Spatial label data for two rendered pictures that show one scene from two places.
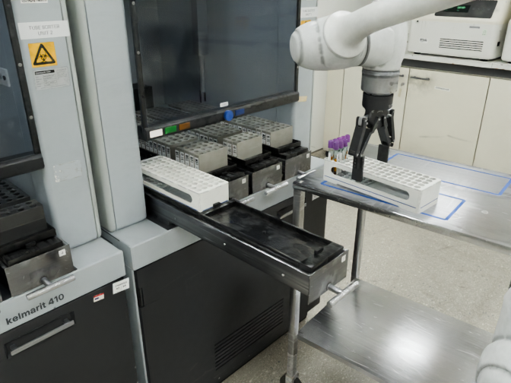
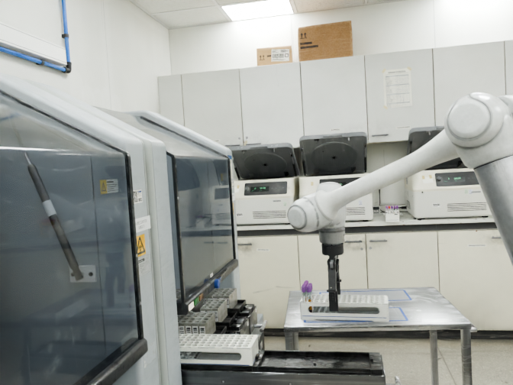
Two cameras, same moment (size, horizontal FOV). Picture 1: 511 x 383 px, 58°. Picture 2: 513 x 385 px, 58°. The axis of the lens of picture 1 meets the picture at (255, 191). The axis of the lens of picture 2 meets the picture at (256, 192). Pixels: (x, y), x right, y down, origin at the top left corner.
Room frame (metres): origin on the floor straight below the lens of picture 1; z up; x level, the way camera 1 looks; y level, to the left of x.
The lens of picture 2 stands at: (-0.06, 0.77, 1.35)
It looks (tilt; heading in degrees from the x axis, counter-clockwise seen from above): 3 degrees down; 327
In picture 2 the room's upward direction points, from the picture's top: 3 degrees counter-clockwise
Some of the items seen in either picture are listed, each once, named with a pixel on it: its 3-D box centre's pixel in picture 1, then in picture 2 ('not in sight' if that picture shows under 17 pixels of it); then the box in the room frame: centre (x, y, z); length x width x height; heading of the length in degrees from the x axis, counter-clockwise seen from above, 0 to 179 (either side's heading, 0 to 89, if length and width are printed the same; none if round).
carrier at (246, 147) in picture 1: (247, 147); (220, 312); (1.39, 0.02, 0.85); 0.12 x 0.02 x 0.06; 135
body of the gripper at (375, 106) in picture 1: (376, 110); (333, 256); (1.15, -0.31, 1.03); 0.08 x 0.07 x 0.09; 133
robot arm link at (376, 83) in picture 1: (379, 80); (331, 235); (1.15, -0.31, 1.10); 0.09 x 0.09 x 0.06
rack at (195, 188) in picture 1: (178, 182); (204, 351); (1.15, 0.21, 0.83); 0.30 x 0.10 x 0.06; 46
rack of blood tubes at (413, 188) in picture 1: (378, 179); (343, 307); (1.13, -0.33, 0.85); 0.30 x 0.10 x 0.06; 43
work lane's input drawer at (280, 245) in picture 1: (223, 222); (267, 370); (1.02, 0.08, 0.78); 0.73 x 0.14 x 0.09; 46
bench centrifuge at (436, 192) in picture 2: not in sight; (444, 170); (2.21, -2.44, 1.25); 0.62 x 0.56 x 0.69; 136
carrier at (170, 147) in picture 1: (182, 149); not in sight; (1.38, 0.23, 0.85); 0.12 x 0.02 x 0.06; 137
